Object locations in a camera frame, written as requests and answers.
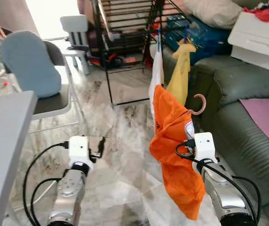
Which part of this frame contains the pink plastic hanger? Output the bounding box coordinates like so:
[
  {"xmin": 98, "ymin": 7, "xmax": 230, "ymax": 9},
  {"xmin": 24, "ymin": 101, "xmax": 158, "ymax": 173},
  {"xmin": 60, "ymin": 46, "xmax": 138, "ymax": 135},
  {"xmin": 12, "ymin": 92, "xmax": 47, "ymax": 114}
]
[{"xmin": 188, "ymin": 93, "xmax": 207, "ymax": 116}]

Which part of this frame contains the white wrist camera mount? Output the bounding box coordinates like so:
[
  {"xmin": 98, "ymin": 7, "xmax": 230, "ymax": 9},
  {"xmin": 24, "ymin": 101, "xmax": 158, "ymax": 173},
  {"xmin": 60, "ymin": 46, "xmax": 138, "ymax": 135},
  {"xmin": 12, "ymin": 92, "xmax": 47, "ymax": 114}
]
[
  {"xmin": 68, "ymin": 136, "xmax": 93, "ymax": 165},
  {"xmin": 192, "ymin": 132, "xmax": 218, "ymax": 163}
]

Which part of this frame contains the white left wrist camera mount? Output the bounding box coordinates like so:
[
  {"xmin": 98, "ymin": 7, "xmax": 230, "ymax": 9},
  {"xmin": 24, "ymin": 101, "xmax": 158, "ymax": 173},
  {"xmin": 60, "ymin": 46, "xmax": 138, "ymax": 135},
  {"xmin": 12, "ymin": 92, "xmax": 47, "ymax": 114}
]
[{"xmin": 68, "ymin": 136, "xmax": 93, "ymax": 165}]

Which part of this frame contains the dark green sofa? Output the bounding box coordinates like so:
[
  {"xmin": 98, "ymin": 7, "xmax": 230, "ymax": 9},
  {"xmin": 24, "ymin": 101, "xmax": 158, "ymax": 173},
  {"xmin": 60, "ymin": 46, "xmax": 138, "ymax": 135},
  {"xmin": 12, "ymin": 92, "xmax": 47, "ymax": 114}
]
[{"xmin": 191, "ymin": 54, "xmax": 269, "ymax": 226}]

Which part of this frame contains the short black left arm cable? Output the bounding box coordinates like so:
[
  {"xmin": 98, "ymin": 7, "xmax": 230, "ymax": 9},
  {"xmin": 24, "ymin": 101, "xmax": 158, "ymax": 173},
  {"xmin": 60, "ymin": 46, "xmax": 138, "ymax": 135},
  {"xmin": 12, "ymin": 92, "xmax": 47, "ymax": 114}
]
[{"xmin": 30, "ymin": 177, "xmax": 63, "ymax": 226}]

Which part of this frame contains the blue patterned bag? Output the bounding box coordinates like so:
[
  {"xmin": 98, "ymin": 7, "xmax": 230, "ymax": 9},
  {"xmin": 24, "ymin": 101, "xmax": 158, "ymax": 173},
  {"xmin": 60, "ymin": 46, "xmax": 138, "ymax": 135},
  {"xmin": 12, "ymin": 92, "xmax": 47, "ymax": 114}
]
[{"xmin": 165, "ymin": 14, "xmax": 231, "ymax": 64}]

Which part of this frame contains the orange shirt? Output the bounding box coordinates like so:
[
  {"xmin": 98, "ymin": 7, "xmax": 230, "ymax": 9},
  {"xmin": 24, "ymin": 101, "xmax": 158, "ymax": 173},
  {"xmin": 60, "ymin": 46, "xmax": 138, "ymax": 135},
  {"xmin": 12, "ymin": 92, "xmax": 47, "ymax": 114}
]
[{"xmin": 148, "ymin": 85, "xmax": 206, "ymax": 221}]

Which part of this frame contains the white drawer box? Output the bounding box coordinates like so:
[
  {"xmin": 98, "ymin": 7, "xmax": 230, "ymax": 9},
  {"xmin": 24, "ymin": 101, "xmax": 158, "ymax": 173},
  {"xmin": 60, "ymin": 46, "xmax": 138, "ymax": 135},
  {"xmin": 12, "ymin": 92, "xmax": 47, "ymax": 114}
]
[{"xmin": 228, "ymin": 10, "xmax": 269, "ymax": 72}]

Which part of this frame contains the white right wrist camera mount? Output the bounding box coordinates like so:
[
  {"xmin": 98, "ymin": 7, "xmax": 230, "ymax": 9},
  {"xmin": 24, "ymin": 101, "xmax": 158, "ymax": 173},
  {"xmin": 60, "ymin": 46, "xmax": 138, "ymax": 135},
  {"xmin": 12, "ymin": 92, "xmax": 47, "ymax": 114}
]
[{"xmin": 192, "ymin": 132, "xmax": 218, "ymax": 163}]

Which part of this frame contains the purple mat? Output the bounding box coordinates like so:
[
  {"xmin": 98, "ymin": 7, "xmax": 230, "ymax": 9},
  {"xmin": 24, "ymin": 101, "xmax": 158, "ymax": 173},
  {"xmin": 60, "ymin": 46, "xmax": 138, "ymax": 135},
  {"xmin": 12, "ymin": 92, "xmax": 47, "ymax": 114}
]
[{"xmin": 239, "ymin": 97, "xmax": 269, "ymax": 156}]

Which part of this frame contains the black drying rack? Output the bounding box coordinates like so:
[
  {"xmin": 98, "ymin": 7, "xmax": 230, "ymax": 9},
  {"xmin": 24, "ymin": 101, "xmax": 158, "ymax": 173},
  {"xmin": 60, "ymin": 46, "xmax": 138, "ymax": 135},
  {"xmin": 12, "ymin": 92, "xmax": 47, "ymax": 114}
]
[{"xmin": 92, "ymin": 0, "xmax": 205, "ymax": 106}]

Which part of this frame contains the white hanging shirt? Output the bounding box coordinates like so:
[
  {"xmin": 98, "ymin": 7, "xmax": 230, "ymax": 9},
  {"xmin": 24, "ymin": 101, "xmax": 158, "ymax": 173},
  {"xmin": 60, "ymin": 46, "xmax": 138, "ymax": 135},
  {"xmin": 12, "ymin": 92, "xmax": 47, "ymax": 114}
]
[{"xmin": 148, "ymin": 45, "xmax": 165, "ymax": 118}]

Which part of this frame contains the red cloth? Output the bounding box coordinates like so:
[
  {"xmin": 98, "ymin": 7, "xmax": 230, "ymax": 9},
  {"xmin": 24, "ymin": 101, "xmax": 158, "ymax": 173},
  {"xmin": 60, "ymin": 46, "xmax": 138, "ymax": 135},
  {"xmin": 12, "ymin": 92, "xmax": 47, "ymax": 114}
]
[{"xmin": 245, "ymin": 6, "xmax": 269, "ymax": 22}]

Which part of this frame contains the yellow hanging shirt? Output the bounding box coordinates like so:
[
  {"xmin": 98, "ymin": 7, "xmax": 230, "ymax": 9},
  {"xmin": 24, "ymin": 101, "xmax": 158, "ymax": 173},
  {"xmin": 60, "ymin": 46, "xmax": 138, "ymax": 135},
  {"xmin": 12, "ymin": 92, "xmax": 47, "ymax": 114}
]
[{"xmin": 166, "ymin": 39, "xmax": 196, "ymax": 106}]

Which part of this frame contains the grey folding chair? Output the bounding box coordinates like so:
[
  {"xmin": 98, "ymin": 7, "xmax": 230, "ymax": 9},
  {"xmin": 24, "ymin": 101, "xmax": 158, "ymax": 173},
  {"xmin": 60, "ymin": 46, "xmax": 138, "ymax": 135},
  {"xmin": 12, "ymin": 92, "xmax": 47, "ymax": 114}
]
[{"xmin": 0, "ymin": 40, "xmax": 88, "ymax": 137}]

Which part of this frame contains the light blue child chair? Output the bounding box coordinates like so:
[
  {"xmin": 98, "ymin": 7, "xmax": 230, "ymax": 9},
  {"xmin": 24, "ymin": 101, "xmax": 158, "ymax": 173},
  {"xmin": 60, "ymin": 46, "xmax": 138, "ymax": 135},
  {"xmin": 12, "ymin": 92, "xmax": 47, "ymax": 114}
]
[{"xmin": 60, "ymin": 15, "xmax": 91, "ymax": 76}]

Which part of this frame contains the beige pillow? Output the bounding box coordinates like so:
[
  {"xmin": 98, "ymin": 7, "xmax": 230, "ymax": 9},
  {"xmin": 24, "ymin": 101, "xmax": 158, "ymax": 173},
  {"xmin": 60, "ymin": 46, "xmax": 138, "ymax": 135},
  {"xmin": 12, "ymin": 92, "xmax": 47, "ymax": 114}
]
[{"xmin": 184, "ymin": 0, "xmax": 243, "ymax": 30}]

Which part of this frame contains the large white folding table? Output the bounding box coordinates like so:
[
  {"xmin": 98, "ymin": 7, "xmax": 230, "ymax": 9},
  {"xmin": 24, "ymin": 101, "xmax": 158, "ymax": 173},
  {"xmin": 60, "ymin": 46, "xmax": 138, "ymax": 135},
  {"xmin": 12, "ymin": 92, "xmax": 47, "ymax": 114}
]
[{"xmin": 0, "ymin": 90, "xmax": 38, "ymax": 226}]

